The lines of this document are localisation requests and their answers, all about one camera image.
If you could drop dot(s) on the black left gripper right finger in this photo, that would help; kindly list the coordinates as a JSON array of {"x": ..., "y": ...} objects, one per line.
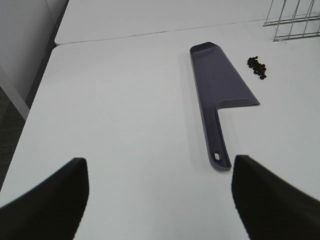
[{"x": 269, "y": 207}]

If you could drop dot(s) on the purple plastic dustpan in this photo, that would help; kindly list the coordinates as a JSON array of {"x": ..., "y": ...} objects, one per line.
[{"x": 219, "y": 86}]

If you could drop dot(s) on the pile of coffee beans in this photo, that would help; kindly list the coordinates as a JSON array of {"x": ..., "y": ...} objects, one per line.
[{"x": 257, "y": 68}]

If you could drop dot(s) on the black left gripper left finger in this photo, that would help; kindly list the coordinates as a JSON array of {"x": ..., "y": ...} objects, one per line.
[{"x": 52, "y": 210}]

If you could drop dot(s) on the metal wire dish rack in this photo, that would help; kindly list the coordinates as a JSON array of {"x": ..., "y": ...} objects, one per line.
[{"x": 293, "y": 19}]

